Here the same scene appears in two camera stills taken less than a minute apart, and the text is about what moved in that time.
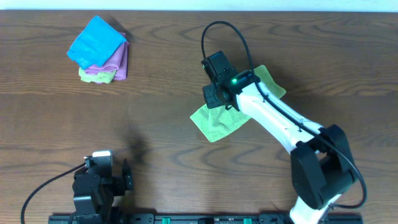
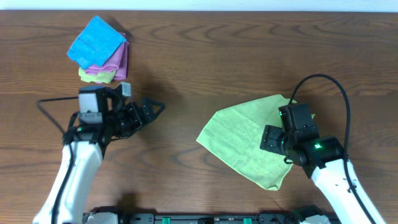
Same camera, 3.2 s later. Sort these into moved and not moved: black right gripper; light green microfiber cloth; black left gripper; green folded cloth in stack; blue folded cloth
Moved: black left gripper; black right gripper; light green microfiber cloth
Not moved: green folded cloth in stack; blue folded cloth
